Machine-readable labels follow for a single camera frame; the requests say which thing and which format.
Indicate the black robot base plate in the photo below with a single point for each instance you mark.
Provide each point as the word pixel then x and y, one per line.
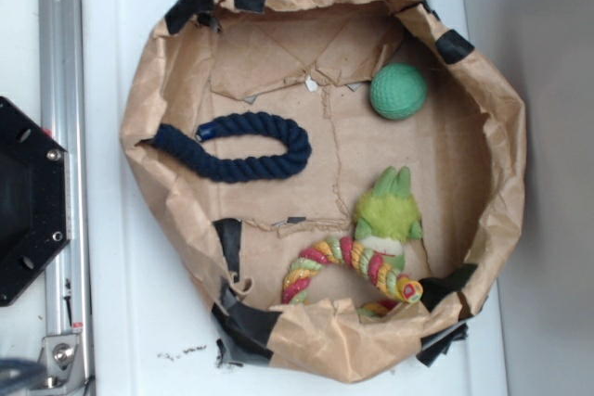
pixel 34 226

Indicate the brown paper bag basket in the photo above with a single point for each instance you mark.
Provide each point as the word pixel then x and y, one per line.
pixel 277 260

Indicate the metal corner bracket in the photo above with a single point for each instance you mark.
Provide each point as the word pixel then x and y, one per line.
pixel 62 359

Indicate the aluminium extrusion rail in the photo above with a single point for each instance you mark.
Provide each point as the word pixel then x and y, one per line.
pixel 68 308

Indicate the green plush toy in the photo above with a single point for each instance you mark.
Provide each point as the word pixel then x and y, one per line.
pixel 387 217

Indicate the navy blue rope toy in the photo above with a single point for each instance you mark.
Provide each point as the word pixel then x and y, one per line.
pixel 239 148

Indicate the white plastic tray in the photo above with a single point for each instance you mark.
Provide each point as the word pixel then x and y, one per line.
pixel 153 334

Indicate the green rubber ball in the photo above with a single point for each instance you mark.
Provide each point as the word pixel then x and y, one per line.
pixel 398 91

